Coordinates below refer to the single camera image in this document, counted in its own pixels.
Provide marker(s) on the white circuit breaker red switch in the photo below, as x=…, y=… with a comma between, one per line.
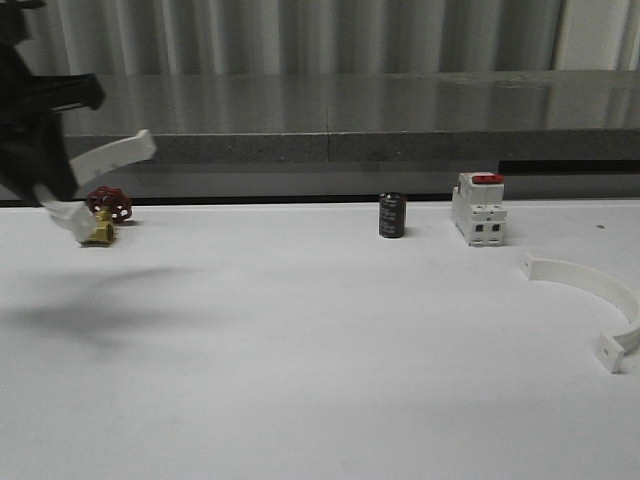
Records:
x=477, y=209

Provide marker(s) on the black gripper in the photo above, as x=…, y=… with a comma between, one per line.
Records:
x=32, y=138

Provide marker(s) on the brass valve red handwheel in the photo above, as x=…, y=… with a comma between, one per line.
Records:
x=110, y=207

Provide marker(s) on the white half pipe clamp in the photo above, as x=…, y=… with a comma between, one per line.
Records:
x=612, y=346
x=74, y=215

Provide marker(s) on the grey stone counter ledge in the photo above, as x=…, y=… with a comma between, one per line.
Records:
x=525, y=123

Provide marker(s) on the black cylindrical capacitor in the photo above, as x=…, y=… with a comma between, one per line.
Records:
x=392, y=214

